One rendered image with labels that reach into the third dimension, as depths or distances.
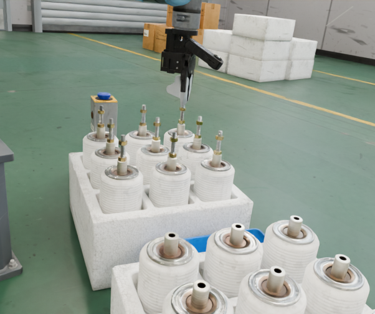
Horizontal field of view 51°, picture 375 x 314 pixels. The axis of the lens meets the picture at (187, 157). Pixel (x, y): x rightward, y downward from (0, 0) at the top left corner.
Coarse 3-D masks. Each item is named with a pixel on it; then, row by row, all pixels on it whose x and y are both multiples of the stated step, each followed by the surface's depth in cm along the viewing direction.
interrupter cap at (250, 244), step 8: (216, 232) 68; (224, 232) 68; (248, 232) 69; (216, 240) 65; (224, 240) 66; (248, 240) 67; (256, 240) 67; (224, 248) 64; (232, 248) 64; (240, 248) 64; (248, 248) 64; (256, 248) 65
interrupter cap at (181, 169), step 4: (156, 164) 92; (160, 164) 93; (164, 164) 93; (176, 164) 94; (180, 164) 94; (156, 168) 90; (160, 168) 91; (164, 168) 92; (176, 168) 93; (180, 168) 92; (184, 168) 92; (160, 172) 89; (164, 172) 89; (168, 172) 89; (172, 172) 90; (176, 172) 90; (180, 172) 90; (184, 172) 90
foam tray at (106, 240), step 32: (96, 192) 93; (192, 192) 98; (96, 224) 81; (128, 224) 84; (160, 224) 87; (192, 224) 91; (224, 224) 95; (96, 256) 84; (128, 256) 87; (96, 288) 87
